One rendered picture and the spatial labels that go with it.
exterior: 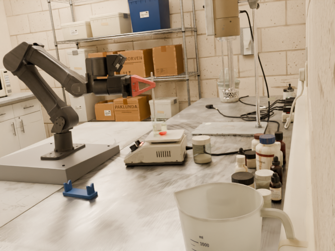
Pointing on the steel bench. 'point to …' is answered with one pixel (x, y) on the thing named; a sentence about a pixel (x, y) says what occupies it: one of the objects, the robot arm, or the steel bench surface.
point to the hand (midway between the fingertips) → (152, 84)
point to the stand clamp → (251, 3)
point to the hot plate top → (177, 136)
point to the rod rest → (88, 194)
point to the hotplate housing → (159, 153)
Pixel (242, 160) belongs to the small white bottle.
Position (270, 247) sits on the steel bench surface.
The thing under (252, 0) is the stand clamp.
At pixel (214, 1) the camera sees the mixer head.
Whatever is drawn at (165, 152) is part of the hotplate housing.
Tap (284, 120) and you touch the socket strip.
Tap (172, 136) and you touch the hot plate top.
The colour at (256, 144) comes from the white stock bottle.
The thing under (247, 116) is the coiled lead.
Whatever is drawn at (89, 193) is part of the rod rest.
